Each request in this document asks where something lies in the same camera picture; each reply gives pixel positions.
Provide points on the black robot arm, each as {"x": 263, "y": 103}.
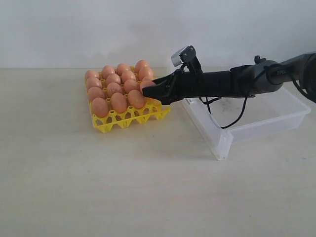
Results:
{"x": 264, "y": 76}

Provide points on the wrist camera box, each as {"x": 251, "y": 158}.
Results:
{"x": 186, "y": 57}

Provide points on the yellow plastic egg tray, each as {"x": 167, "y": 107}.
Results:
{"x": 153, "y": 109}

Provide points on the clear plastic box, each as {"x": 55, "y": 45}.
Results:
{"x": 264, "y": 115}

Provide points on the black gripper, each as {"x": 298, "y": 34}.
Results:
{"x": 180, "y": 85}

